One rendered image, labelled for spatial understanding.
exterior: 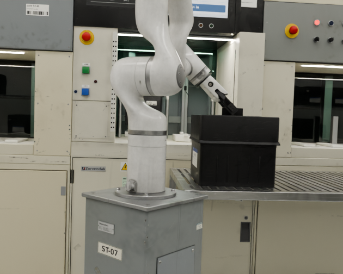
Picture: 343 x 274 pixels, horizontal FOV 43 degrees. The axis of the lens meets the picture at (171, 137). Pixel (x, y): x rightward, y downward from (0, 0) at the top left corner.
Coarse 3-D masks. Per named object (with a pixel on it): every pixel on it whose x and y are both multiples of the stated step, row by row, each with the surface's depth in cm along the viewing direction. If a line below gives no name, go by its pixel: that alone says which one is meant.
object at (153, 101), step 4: (144, 96) 252; (148, 96) 253; (152, 96) 253; (156, 96) 253; (160, 96) 253; (144, 100) 253; (148, 100) 253; (152, 100) 253; (156, 100) 253; (160, 100) 253; (148, 104) 253; (152, 104) 253; (156, 104) 253; (160, 104) 254; (156, 108) 253; (160, 108) 254
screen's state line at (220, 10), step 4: (192, 4) 200; (196, 4) 201; (200, 4) 201; (204, 4) 201; (208, 4) 201; (212, 4) 201; (196, 8) 201; (200, 8) 201; (204, 8) 201; (208, 8) 201; (212, 8) 201; (216, 8) 201; (220, 8) 202; (224, 8) 202; (220, 12) 202; (224, 12) 202
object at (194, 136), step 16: (224, 112) 164; (240, 112) 165; (192, 128) 172; (208, 128) 151; (224, 128) 151; (240, 128) 151; (256, 128) 152; (272, 128) 152; (240, 144) 151; (256, 144) 152; (272, 144) 152
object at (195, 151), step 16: (192, 144) 174; (208, 144) 151; (224, 144) 152; (192, 160) 173; (208, 160) 152; (224, 160) 152; (240, 160) 153; (256, 160) 153; (272, 160) 153; (192, 176) 171; (208, 176) 152; (224, 176) 152; (240, 176) 153; (256, 176) 153; (272, 176) 154
